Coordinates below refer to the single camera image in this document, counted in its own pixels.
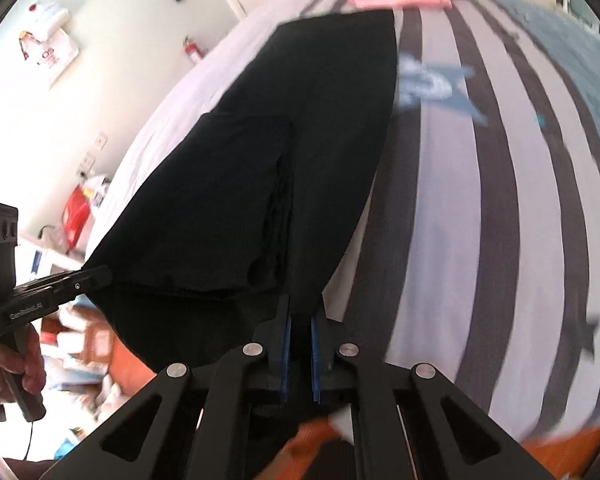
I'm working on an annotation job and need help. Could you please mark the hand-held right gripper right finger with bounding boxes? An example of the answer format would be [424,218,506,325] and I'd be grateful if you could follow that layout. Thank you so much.
[309,293,556,480]

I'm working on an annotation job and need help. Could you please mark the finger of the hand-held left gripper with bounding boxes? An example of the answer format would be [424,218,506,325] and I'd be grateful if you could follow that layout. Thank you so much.
[10,265,114,307]

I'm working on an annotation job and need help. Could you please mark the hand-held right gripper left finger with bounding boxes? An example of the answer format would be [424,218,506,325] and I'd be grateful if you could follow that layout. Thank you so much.
[40,295,293,480]

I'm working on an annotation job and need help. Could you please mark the black printed t-shirt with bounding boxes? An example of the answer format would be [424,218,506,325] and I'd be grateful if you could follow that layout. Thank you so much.
[82,10,399,378]

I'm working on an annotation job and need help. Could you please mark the red bag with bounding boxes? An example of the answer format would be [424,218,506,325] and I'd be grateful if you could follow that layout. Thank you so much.
[62,185,94,247]

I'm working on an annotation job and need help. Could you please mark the pile of boxes and papers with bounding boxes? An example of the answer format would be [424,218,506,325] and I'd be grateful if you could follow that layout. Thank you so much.
[17,230,136,443]

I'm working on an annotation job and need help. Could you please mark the striped grey bed blanket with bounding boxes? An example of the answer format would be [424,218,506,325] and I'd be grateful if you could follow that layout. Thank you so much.
[82,0,600,448]

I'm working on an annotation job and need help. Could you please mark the white printed shopping bag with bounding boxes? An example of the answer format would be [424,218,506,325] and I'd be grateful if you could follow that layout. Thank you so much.
[17,2,81,92]

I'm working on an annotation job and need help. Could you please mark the red fire extinguisher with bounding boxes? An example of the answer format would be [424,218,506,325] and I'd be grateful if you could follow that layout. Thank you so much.
[182,35,204,65]

